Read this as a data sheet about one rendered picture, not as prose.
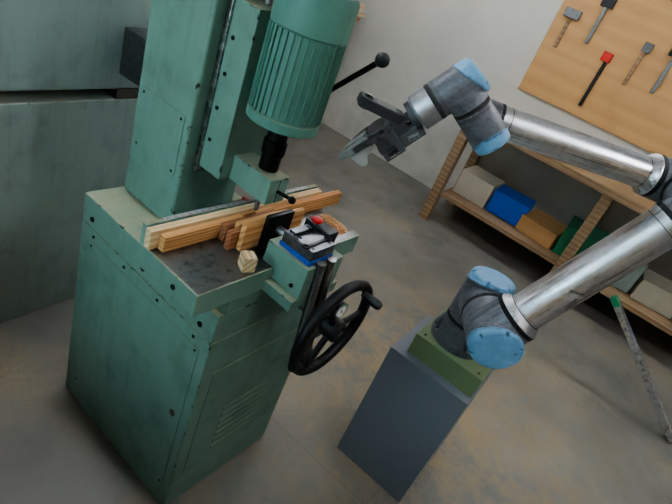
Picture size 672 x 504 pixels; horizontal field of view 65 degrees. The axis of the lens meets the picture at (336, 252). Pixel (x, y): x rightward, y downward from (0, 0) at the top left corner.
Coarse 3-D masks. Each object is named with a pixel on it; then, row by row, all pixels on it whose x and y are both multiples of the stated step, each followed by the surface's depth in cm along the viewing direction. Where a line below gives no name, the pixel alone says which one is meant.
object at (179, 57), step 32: (160, 0) 124; (192, 0) 118; (224, 0) 115; (160, 32) 127; (192, 32) 120; (160, 64) 130; (192, 64) 123; (160, 96) 133; (192, 96) 126; (160, 128) 135; (192, 128) 130; (160, 160) 139; (192, 160) 136; (160, 192) 143; (192, 192) 143; (224, 192) 153
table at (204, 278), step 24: (216, 240) 129; (336, 240) 149; (144, 264) 120; (168, 264) 116; (192, 264) 118; (216, 264) 121; (264, 264) 128; (168, 288) 116; (192, 288) 112; (216, 288) 115; (240, 288) 122; (264, 288) 129; (192, 312) 113
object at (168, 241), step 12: (336, 192) 165; (288, 204) 148; (300, 204) 151; (312, 204) 157; (324, 204) 162; (192, 228) 123; (204, 228) 125; (216, 228) 128; (168, 240) 117; (180, 240) 120; (192, 240) 124; (204, 240) 127
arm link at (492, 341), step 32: (640, 224) 131; (576, 256) 141; (608, 256) 134; (640, 256) 131; (544, 288) 142; (576, 288) 138; (480, 320) 148; (512, 320) 143; (544, 320) 144; (480, 352) 147; (512, 352) 145
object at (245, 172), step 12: (240, 156) 133; (252, 156) 135; (240, 168) 132; (252, 168) 130; (240, 180) 133; (252, 180) 131; (264, 180) 128; (276, 180) 129; (288, 180) 132; (252, 192) 132; (264, 192) 129; (264, 204) 131
